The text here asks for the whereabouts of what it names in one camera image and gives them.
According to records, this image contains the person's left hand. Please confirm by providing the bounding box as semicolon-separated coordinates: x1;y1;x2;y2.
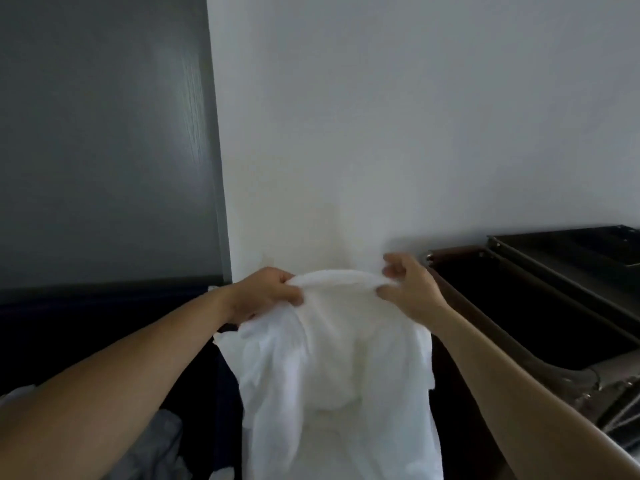
225;266;306;327

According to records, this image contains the person's right hand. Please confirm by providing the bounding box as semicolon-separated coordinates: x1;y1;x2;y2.
375;252;452;329

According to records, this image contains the white towel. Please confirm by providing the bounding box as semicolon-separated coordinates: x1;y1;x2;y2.
213;267;445;480
295;402;362;480

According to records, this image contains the brown housekeeping cart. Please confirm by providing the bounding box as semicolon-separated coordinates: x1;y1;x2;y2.
425;224;640;480

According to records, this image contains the person's left forearm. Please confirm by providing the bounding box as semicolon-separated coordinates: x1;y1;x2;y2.
0;287;241;480

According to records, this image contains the person's right forearm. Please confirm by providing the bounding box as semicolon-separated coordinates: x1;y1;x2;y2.
429;304;640;480

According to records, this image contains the white pillowcase black piping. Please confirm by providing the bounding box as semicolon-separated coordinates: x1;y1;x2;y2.
0;384;193;480

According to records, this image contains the grey door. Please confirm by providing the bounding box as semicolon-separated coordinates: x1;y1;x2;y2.
0;0;233;291

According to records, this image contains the navy laundry hamper white frame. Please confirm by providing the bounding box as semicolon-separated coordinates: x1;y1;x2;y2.
0;277;246;480

